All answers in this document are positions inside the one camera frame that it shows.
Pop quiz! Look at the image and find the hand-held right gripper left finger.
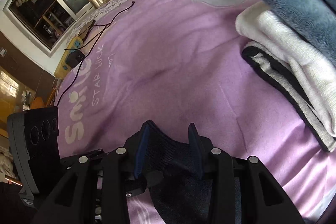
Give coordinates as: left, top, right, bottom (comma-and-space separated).
31, 121, 152, 224

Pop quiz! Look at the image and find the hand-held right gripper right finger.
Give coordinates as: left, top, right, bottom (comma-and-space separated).
188, 123, 306, 224

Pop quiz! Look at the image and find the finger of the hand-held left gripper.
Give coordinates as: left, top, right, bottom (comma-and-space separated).
79, 149, 105, 158

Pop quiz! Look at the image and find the dark navy knit garment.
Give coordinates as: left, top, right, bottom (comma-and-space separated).
143, 120, 242, 224

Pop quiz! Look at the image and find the yellow power strip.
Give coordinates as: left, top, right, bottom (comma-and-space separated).
54, 35, 84, 80

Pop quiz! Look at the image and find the pink printed bed sheet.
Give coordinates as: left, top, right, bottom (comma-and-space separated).
54, 0, 336, 224

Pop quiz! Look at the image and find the black charger adapter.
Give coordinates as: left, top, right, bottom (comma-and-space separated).
66, 50, 86, 67

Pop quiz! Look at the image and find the folded black white striped garment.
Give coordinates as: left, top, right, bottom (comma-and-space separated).
241, 40, 336, 152

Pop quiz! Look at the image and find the black cable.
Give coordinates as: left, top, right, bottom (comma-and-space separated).
56, 1, 135, 107

